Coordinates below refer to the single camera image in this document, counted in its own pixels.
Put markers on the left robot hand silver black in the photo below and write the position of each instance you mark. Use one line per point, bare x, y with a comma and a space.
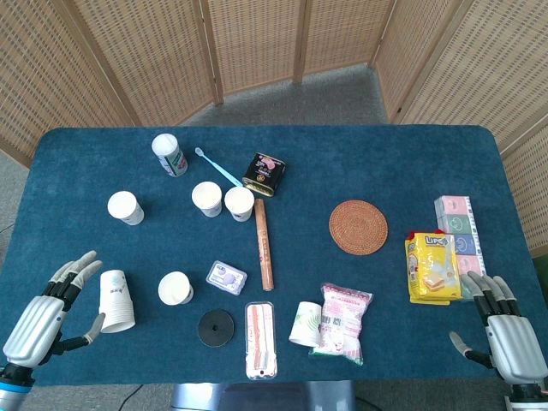
36, 319

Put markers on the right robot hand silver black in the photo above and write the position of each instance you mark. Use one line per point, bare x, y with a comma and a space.
514, 342

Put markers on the white paper cup blue flower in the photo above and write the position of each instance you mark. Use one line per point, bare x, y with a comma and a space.
173, 289
206, 198
124, 207

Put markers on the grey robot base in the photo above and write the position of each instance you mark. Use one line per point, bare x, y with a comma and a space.
265, 398

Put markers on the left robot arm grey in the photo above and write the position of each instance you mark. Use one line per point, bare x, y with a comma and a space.
10, 389

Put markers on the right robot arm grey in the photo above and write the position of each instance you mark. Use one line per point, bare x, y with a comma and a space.
528, 399

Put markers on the round woven rattan coaster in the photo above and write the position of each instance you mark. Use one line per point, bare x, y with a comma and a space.
359, 228

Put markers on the white cup green leaf print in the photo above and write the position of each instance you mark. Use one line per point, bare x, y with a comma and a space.
305, 325

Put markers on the stack of white paper cups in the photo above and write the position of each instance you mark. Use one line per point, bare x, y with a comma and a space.
115, 299

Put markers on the yellow biscuit package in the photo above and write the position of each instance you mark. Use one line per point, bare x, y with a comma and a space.
432, 269

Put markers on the pastel tissue packs bundle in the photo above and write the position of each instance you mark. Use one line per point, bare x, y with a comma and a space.
460, 222

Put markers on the pink white sugar bag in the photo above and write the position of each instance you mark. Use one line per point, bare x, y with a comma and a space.
344, 321

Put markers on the black tape roll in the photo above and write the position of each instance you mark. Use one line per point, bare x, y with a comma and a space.
216, 327

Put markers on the purple dental floss box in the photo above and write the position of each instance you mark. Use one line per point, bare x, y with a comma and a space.
227, 278

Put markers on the canister with white lid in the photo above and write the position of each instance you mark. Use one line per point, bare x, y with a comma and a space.
168, 152

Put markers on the light blue toothbrush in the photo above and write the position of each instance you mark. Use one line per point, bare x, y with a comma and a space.
216, 167

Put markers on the brown paper wrapped roll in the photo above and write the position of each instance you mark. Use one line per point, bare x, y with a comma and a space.
264, 244

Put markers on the blue table cloth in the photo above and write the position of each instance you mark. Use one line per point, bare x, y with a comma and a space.
342, 171

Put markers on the black luncheon meat tin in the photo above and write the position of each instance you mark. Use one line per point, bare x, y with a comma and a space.
264, 174

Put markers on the woven bamboo folding screen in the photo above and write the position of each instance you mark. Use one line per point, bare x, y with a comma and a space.
257, 43

